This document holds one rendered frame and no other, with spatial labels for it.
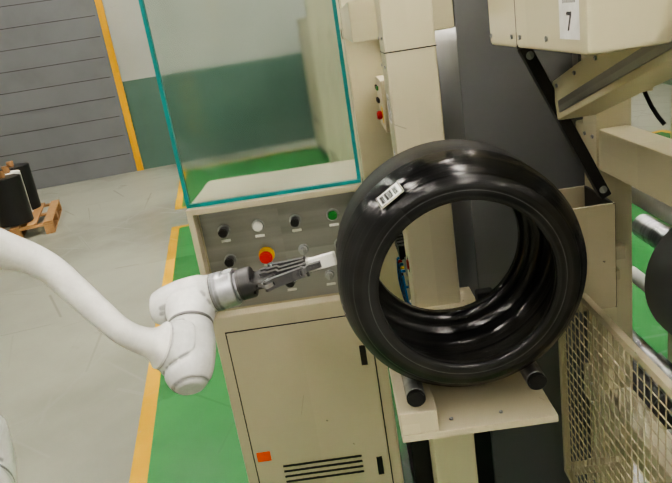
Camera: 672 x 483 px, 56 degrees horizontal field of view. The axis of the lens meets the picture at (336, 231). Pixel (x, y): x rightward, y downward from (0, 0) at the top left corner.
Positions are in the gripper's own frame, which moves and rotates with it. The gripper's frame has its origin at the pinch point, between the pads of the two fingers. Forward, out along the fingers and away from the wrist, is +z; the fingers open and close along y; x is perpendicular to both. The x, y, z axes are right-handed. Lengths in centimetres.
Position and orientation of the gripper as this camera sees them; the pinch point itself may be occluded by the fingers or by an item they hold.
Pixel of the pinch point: (321, 261)
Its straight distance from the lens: 146.9
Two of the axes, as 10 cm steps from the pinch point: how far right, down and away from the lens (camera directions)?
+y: -0.2, -3.1, 9.5
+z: 9.6, -2.8, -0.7
